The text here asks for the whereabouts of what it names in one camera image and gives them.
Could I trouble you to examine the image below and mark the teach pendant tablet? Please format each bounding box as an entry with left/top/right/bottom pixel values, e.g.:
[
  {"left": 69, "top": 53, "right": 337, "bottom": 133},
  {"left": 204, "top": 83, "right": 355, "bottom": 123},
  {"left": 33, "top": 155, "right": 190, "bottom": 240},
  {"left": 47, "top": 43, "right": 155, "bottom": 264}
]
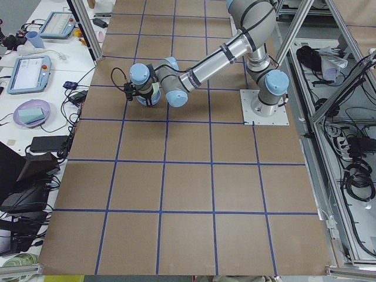
[
  {"left": 7, "top": 56, "right": 52, "bottom": 95},
  {"left": 39, "top": 12, "right": 76, "bottom": 39}
]

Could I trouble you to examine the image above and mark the purple plate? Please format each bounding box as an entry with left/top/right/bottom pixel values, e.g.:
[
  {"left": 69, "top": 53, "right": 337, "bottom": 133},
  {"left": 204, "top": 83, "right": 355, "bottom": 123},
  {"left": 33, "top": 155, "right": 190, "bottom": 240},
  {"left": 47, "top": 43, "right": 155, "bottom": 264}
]
[{"left": 13, "top": 99, "right": 51, "bottom": 128}]

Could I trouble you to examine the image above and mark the aluminium frame post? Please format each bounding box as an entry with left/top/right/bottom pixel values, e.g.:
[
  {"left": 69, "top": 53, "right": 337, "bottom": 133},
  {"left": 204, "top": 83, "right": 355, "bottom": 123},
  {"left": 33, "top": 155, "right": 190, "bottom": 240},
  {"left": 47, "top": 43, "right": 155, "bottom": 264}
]
[{"left": 67, "top": 0, "right": 103, "bottom": 62}]

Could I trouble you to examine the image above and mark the blue plastic cup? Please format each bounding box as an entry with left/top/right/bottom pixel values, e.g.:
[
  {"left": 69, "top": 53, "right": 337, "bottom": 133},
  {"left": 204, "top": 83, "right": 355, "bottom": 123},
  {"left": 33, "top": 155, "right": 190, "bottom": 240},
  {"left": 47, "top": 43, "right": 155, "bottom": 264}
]
[{"left": 25, "top": 31, "right": 45, "bottom": 49}]

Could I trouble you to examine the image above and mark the lower teach pendant tablet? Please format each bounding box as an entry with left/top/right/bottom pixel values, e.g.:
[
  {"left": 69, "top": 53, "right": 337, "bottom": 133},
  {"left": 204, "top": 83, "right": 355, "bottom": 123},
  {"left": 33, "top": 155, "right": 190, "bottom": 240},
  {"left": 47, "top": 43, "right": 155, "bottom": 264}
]
[{"left": 7, "top": 56, "right": 52, "bottom": 95}]

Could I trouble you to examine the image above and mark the teal sponge block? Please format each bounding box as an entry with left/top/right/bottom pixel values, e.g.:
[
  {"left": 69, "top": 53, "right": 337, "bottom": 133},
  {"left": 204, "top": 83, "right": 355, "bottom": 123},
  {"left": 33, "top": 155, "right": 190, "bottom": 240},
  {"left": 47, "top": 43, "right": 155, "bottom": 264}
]
[{"left": 18, "top": 107, "right": 46, "bottom": 124}]

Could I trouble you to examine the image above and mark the black flat phone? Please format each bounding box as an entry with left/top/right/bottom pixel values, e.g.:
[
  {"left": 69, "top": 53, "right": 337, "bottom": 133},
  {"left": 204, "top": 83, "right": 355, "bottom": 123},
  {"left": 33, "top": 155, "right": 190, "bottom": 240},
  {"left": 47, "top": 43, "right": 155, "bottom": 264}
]
[{"left": 30, "top": 135, "right": 68, "bottom": 153}]

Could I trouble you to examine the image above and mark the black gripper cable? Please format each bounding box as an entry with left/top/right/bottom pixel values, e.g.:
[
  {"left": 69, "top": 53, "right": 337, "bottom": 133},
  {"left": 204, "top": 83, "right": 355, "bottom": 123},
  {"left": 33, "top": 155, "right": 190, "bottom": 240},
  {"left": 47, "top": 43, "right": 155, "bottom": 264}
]
[{"left": 110, "top": 68, "right": 132, "bottom": 93}]

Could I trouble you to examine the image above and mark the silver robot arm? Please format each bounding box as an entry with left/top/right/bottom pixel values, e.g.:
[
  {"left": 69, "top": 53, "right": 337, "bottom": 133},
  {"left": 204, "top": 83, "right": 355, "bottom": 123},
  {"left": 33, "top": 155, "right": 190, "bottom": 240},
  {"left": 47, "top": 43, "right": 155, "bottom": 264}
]
[{"left": 121, "top": 0, "right": 289, "bottom": 118}]

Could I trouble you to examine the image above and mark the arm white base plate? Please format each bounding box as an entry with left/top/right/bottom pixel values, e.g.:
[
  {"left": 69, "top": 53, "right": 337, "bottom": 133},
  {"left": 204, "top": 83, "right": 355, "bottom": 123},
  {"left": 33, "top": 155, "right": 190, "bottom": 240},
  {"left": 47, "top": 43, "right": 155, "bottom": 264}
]
[{"left": 240, "top": 89, "right": 289, "bottom": 126}]

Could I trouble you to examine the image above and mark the green plates stack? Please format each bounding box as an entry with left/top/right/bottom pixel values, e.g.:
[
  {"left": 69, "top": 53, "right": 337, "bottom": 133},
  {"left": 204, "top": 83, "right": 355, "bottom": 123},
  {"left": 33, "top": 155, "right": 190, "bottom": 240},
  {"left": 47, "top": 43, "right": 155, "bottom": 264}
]
[{"left": 1, "top": 253, "right": 38, "bottom": 267}]

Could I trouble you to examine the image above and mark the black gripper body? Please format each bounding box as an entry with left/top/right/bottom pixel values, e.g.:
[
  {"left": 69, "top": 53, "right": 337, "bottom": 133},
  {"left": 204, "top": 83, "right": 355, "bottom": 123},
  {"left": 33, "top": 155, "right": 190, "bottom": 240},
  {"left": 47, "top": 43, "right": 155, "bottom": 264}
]
[{"left": 123, "top": 82, "right": 153, "bottom": 106}]

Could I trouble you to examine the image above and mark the upper teach pendant tablet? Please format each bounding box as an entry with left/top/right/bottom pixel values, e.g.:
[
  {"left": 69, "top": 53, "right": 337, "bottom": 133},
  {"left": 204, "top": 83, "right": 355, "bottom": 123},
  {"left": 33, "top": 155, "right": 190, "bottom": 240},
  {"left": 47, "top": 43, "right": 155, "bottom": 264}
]
[{"left": 39, "top": 12, "right": 76, "bottom": 39}]

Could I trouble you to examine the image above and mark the light green bowl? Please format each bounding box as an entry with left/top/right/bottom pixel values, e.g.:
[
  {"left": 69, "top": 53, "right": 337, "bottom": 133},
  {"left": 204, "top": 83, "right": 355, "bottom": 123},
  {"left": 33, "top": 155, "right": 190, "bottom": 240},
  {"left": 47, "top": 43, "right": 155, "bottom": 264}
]
[{"left": 152, "top": 82, "right": 160, "bottom": 95}]

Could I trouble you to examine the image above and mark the light blue bowl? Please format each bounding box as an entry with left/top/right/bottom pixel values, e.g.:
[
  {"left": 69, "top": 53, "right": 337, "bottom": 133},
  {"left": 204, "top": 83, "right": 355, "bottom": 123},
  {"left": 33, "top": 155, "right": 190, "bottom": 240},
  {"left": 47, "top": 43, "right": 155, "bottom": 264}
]
[{"left": 136, "top": 91, "right": 161, "bottom": 107}]

